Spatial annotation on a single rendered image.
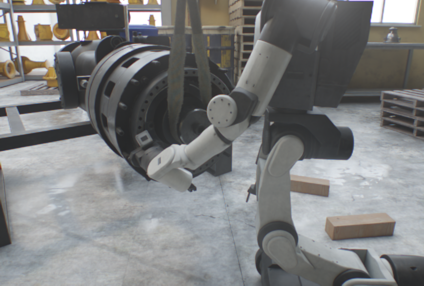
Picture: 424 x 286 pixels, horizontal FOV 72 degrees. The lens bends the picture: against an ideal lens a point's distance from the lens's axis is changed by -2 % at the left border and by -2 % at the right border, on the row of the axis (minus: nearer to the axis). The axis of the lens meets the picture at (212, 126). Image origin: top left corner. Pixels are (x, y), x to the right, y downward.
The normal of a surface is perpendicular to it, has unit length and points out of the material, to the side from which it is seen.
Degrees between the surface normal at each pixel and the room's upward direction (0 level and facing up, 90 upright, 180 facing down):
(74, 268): 0
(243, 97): 76
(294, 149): 90
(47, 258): 0
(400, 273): 39
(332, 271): 90
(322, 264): 90
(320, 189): 90
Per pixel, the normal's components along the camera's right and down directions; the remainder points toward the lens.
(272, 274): 0.00, -0.96
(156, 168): -0.67, -0.48
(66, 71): 0.46, -0.20
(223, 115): -0.47, 0.00
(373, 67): 0.08, 0.29
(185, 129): 0.51, 0.25
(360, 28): -0.33, 0.26
